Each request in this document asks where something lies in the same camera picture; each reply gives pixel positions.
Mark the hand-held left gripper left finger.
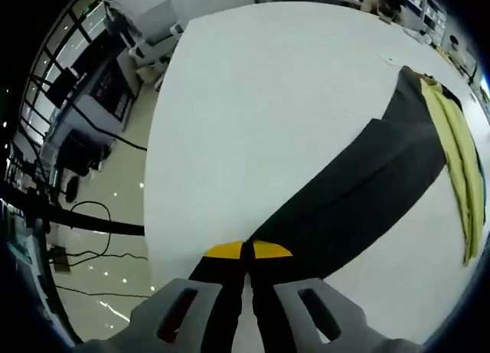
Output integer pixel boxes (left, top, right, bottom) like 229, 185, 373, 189
129, 240, 249, 353

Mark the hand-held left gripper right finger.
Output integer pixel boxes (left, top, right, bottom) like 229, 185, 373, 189
247, 239, 384, 353

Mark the yellow blue grey garment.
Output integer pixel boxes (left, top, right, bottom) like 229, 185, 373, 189
248, 65, 489, 281

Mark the thick black bar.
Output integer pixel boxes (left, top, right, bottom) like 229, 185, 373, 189
0, 186, 145, 235

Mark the power strip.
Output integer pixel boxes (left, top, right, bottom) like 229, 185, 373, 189
51, 245, 73, 273

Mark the black computer tower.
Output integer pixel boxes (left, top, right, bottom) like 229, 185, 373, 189
59, 132, 116, 178

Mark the dark-fronted long desk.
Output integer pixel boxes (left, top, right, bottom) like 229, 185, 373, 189
72, 50, 135, 132

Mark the white equipment stand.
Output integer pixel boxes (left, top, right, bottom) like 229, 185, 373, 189
128, 21, 185, 69

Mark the black monitor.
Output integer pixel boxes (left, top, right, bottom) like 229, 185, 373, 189
44, 67, 77, 108

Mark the grey metal shelving rack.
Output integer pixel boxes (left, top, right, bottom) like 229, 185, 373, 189
382, 0, 449, 36

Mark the black floor cable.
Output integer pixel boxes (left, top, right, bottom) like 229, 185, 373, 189
76, 111, 149, 151
49, 201, 149, 263

